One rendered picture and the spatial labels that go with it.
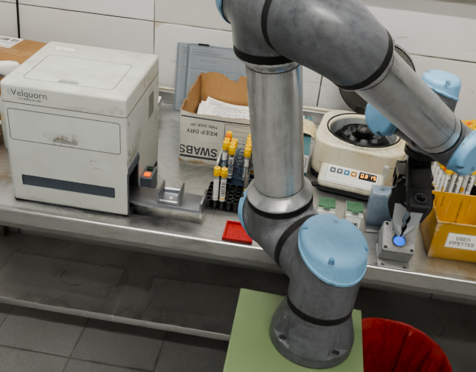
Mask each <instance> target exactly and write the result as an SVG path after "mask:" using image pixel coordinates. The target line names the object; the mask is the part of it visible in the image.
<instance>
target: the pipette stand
mask: <svg viewBox="0 0 476 372"><path fill-rule="evenodd" d="M380 188H381V185H372V187H371V190H370V195H369V199H368V205H367V208H366V211H365V213H364V220H365V230H366V231H367V232H373V233H378V232H379V230H380V229H381V227H382V225H383V223H384V221H391V218H390V213H389V210H388V204H387V199H388V196H389V194H390V193H391V188H393V187H388V186H383V188H382V190H380ZM409 216H410V213H409V212H408V211H407V212H406V214H405V215H404V217H403V224H406V220H407V219H408V218H409Z"/></svg>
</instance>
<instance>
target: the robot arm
mask: <svg viewBox="0 0 476 372"><path fill-rule="evenodd" d="M215 4H216V7H217V9H218V11H219V13H220V14H221V17H222V18H223V19H224V20H225V21H226V22H227V23H229V24H231V27H232V42H233V50H234V54H235V56H236V58H237V59H238V60H240V61H241V62H243V63H245V68H246V86H247V95H248V105H249V123H250V132H251V142H252V160H253V170H254V179H253V180H252V181H251V182H250V183H249V185H248V187H247V188H246V190H245V191H244V197H241V198H240V201H239V204H238V218H239V221H240V223H241V225H242V227H243V228H244V229H245V231H246V233H247V235H248V236H249V237H250V238H251V239H252V240H253V241H255V242H257V243H258V244H259V246H260V247H261V248H262V249H263V250H264V251H265V252H266V253H267V254H268V255H269V256H270V257H271V258H272V259H273V261H274V262H275V263H276V264H277V265H278V266H279V267H280V268H281V269H282V270H283V271H284V272H285V273H286V274H287V275H288V276H289V280H290V281H289V287H288V291H287V295H286V296H285V298H284V299H283V301H282V302H281V303H280V305H279V306H278V307H277V309H276V310H275V312H274V314H273V316H272V320H271V324H270V328H269V335H270V338H271V341H272V344H273V346H274V347H275V348H276V349H277V351H278V352H279V353H280V354H281V355H282V356H283V357H285V358H286V359H287V360H289V361H291V362H293V363H294V364H297V365H300V366H303V367H305V368H312V369H327V368H332V367H335V366H338V365H340V364H341V363H343V362H344V361H345V360H346V359H347V358H348V356H349V355H350V353H351V349H352V347H353V341H354V330H353V319H352V311H353V307H354V304H355V301H356V297H357V294H358V291H359V287H360V284H361V282H362V278H363V277H364V275H365V272H366V269H367V259H368V243H367V241H366V239H365V237H364V235H363V234H362V232H361V231H360V230H359V229H358V228H357V227H356V226H355V225H354V224H352V223H351V222H349V221H348V220H346V219H344V218H342V219H338V218H337V216H335V215H331V214H319V213H318V212H317V211H316V210H315V209H314V206H313V187H312V184H311V183H310V181H309V180H308V179H307V178H306V177H305V176H304V147H303V66H304V67H306V68H308V69H310V70H312V71H314V72H316V73H318V74H319V75H322V76H323V77H325V78H327V79H329V80H330V81H331V82H332V83H334V84H335V85H336V86H337V87H339V88H341V89H343V90H345V91H350V92H356V93H357V94H358V95H359V96H361V97H362V98H363V99H364V100H366V101H367V102H368V104H367V106H366V108H365V121H366V123H367V126H368V128H369V129H370V130H371V132H373V133H374V134H375V135H377V136H380V137H383V136H388V137H389V136H391V135H393V134H395V135H396V136H398V137H400V138H401V139H403V140H404V141H405V142H406V143H405V146H404V152H405V153H406V155H407V159H406V160H404V161H402V160H397V161H396V166H395V169H394V172H393V178H392V185H393V188H391V193H390V194H389V196H388V199H387V204H388V210H389V213H390V218H391V221H392V225H393V229H394V231H395V233H396V235H397V236H398V237H400V236H401V237H402V238H403V237H404V236H406V235H407V234H409V233H411V232H412V231H413V230H414V229H415V228H416V227H417V226H418V225H419V224H420V223H421V222H422V221H423V220H424V219H425V218H426V217H427V216H428V215H429V214H430V212H431V210H432V207H433V201H434V199H435V194H432V190H434V189H435V187H434V185H433V184H432V182H433V180H434V178H433V175H432V169H431V162H434V161H436V162H438V163H440V164H441V165H443V166H444V167H446V169H447V170H451V171H453V172H455V173H456V174H458V175H460V176H467V175H469V174H471V173H474V172H475V171H476V130H472V129H471V128H469V127H468V126H466V125H465V124H464V123H463V122H462V121H461V120H460V119H459V118H458V117H457V116H456V115H455V114H454V112H455V107H456V105H457V102H458V101H459V98H458V97H459V94H460V90H461V80H460V78H459V77H458V76H456V75H454V74H452V73H450V72H445V71H441V70H429V71H426V72H425V73H424V74H423V75H422V77H421V78H420V77H419V76H418V75H417V74H416V73H415V72H414V71H413V69H412V68H411V67H410V66H409V65H408V64H407V63H406V62H405V61H404V60H403V59H402V58H401V56H400V55H399V54H398V53H397V52H396V51H395V50H394V42H393V38H392V36H391V34H390V33H389V32H388V31H387V30H386V29H385V28H384V26H383V25H382V24H381V23H380V22H379V21H378V20H377V18H376V17H375V16H374V15H373V14H372V13H371V12H370V11H369V9H368V8H366V6H365V5H364V4H363V3H362V2H361V1H360V0H215ZM400 163H401V164H400ZM402 163H406V164H402ZM405 202H406V204H405ZM407 211H408V212H409V213H410V216H409V218H408V219H407V220H406V224H405V226H404V227H403V228H402V229H401V227H402V225H403V217H404V215H405V214H406V212H407Z"/></svg>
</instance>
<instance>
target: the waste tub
mask: <svg viewBox="0 0 476 372"><path fill-rule="evenodd" d="M432 194H435V199H434V201H433V207H432V210H431V212H430V214H429V215H428V216H427V217H426V218H425V219H424V220H423V221H422V222H421V223H420V224H419V226H420V229H421V234H422V238H423V241H424V247H425V250H426V254H427V257H431V258H442V259H447V260H454V261H463V262H470V263H475V264H476V196H473V195H466V194H460V193H450V192H443V191H437V190H432Z"/></svg>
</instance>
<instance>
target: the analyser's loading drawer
mask: <svg viewBox="0 0 476 372"><path fill-rule="evenodd" d="M184 184H185V183H183V184H182V187H181V189H176V188H170V187H165V180H163V182H162V184H161V186H160V188H159V189H156V188H151V187H142V186H136V185H129V204H136V205H142V206H146V207H155V208H161V209H166V210H175V211H180V212H185V213H194V214H199V218H201V217H202V215H203V213H204V209H205V207H206V204H207V189H205V190H204V194H203V196H201V195H196V194H190V193H184ZM170 197H173V198H172V199H170Z"/></svg>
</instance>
